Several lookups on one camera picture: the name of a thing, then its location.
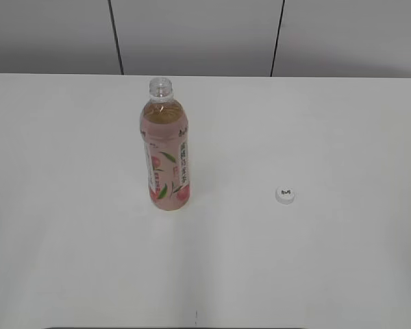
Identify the pink peach tea bottle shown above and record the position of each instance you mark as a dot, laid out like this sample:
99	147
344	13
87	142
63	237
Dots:
164	130

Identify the white bottle cap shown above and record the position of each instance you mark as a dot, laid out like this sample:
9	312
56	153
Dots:
285	195

